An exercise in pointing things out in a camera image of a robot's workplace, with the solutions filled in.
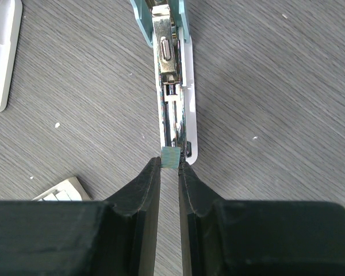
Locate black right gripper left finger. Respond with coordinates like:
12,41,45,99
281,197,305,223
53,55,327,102
0,158,160,275

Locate white stapler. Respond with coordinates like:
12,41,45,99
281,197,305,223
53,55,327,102
0,0,22,112

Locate staple strip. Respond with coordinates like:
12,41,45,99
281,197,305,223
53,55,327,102
161,146,181,169

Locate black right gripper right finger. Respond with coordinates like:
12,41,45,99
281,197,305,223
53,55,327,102
178,163,345,275

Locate staples tray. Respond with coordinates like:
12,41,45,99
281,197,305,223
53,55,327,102
33,177,91,201

